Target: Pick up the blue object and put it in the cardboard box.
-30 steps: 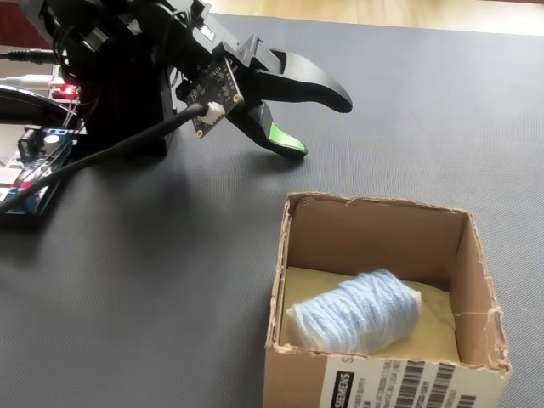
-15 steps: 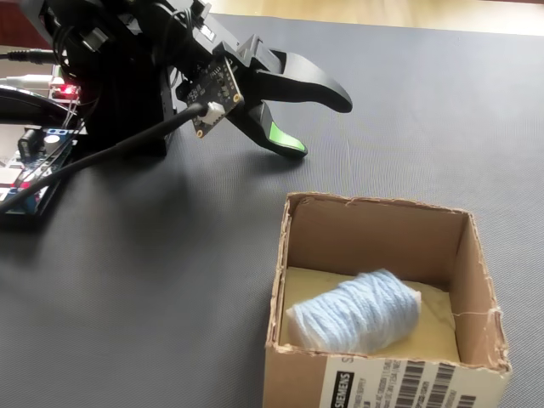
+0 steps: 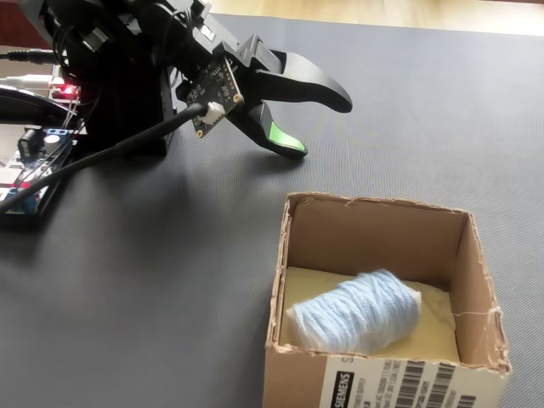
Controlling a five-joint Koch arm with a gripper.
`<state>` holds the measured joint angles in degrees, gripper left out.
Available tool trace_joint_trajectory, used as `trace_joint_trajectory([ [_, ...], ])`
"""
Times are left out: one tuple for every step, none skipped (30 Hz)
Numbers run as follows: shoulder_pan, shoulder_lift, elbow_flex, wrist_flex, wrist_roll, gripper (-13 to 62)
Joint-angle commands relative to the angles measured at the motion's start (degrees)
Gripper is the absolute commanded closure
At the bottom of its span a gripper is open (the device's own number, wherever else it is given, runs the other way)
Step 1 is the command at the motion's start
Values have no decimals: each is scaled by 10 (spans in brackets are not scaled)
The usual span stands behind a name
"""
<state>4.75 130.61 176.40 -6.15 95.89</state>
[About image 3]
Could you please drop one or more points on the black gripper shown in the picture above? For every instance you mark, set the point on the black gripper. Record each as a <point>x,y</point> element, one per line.
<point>251,53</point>

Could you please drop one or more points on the light blue yarn-wrapped block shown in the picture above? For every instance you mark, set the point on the light blue yarn-wrapped block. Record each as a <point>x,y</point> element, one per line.
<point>357,312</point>

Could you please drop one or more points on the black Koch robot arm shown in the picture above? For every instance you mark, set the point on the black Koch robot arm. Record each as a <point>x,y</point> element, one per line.
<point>119,85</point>

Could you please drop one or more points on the open brown cardboard box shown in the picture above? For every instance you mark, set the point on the open brown cardboard box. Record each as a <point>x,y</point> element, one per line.
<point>374,238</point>

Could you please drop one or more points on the red LED controller board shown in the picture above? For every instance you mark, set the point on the red LED controller board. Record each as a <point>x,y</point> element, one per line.
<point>66,89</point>

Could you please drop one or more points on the yellow foam pad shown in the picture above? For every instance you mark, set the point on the yellow foam pad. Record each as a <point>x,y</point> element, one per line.
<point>438,336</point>

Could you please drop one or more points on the black curved clamp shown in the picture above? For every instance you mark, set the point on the black curved clamp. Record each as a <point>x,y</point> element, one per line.
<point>30,106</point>

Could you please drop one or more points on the blue electronics board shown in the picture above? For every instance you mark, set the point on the blue electronics board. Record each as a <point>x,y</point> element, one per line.
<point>34,200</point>

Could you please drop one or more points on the white barcode shipping label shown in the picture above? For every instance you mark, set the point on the white barcode shipping label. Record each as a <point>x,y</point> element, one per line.
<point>382,382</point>

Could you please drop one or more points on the black camera circuit board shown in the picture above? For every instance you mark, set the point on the black camera circuit board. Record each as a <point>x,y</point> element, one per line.
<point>212,91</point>

